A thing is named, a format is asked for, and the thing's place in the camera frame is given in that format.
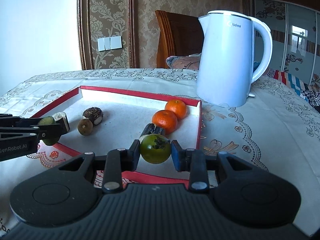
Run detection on green cucumber piece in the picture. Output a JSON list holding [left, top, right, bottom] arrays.
[[38, 116, 60, 146]]

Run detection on green tomato fruit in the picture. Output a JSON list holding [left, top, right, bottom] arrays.
[[140, 134, 171, 164]]

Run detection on dark sugarcane piece small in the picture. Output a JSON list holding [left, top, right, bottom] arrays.
[[139, 123, 165, 142]]

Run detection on brown kiwi fruit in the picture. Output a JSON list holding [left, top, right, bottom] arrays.
[[78, 118, 93, 136]]

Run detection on orange mandarin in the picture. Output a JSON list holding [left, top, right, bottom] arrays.
[[151, 110, 178, 134], [164, 99, 188, 120]]

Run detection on red shallow cardboard tray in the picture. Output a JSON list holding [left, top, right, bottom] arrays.
[[31, 86, 201, 186]]

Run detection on white electric kettle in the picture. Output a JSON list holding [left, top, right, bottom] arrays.
[[196, 10, 273, 107]]

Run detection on floral lace tablecloth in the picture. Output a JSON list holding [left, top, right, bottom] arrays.
[[1, 69, 319, 235]]

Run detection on floral pillow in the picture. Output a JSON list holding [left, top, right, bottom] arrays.
[[166, 53, 201, 70]]

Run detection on wooden bed headboard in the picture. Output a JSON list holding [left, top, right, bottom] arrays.
[[155, 10, 204, 68]]

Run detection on striped colourful bedding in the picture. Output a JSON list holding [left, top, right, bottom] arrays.
[[251, 67, 319, 118]]

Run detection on sliding wardrobe doors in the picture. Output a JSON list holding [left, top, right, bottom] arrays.
[[254, 0, 319, 89]]

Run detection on white wall switch panel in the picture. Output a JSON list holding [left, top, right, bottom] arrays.
[[97, 36, 123, 51]]

